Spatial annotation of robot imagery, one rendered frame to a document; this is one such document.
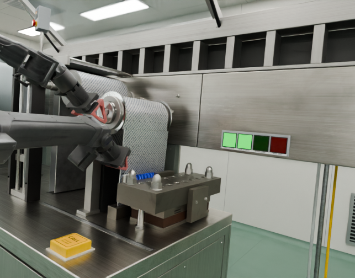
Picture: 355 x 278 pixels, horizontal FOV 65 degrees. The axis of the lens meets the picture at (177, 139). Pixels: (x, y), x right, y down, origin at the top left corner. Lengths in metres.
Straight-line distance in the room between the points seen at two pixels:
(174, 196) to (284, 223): 2.74
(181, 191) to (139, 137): 0.25
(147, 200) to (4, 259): 0.47
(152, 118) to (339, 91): 0.62
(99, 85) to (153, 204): 0.58
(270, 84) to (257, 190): 2.62
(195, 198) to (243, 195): 2.71
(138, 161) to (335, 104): 0.66
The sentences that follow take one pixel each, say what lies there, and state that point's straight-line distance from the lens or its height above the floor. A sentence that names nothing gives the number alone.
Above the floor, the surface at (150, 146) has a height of 1.14.
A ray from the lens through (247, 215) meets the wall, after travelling 3.66.
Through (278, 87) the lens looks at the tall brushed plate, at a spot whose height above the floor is 1.38.
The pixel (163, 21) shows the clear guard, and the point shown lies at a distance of 1.35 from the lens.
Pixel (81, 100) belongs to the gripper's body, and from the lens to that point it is 0.88.
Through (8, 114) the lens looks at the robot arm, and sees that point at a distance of 0.51.
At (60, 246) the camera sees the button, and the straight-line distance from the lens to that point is 0.75.
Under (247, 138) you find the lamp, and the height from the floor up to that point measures 1.20.
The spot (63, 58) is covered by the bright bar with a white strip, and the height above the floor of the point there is 1.45.
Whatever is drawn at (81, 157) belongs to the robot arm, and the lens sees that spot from 0.79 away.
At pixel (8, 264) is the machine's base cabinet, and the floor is 0.78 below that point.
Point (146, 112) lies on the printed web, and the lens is 1.01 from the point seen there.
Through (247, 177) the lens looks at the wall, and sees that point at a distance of 3.57.
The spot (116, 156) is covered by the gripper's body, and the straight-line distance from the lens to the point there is 0.87.
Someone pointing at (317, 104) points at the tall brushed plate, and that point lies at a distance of 0.98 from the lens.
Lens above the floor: 1.23
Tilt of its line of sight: 3 degrees down
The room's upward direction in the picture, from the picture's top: 4 degrees clockwise
